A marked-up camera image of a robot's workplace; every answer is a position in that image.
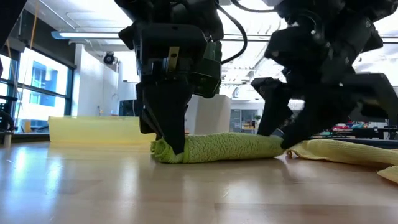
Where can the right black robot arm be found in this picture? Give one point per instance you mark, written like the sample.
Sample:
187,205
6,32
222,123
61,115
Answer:
342,15

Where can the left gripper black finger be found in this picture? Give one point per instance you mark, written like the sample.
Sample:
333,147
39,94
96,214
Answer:
171,118
145,118

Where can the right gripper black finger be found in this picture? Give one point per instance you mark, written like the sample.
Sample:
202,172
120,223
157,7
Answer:
273,102
317,121

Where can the long ceiling light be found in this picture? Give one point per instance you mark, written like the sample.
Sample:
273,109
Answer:
93,35

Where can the black monitor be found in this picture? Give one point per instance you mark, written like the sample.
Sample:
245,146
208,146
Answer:
129,108

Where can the black aluminium table frame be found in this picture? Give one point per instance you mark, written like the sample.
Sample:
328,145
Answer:
373,143

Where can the yellow microfiber towel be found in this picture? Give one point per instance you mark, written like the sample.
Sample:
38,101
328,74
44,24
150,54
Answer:
342,152

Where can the large window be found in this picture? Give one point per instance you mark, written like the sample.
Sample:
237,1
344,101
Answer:
40,81

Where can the black round lamp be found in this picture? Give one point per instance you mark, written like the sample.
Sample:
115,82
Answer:
109,58

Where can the yellow translucent plastic basket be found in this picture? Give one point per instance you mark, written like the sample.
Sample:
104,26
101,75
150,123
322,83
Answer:
93,129

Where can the green microfiber towel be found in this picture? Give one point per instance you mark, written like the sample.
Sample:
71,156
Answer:
224,147

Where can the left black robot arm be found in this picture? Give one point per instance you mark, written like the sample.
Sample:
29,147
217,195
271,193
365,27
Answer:
186,12

